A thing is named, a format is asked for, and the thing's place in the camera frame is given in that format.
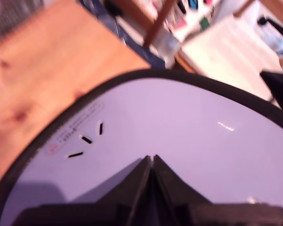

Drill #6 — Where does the glossy rice cooker lid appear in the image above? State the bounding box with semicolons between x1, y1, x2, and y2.
0;68;283;226

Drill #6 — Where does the white shelf board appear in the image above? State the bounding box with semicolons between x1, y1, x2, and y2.
176;13;283;102

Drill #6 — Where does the brown wooden chair leg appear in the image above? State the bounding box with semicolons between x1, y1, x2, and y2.
143;0;179;48

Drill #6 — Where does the grey striped cloth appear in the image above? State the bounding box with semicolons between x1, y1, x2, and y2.
0;0;46;46

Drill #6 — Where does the blue bag with black strap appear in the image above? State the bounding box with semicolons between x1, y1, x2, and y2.
257;14;283;56

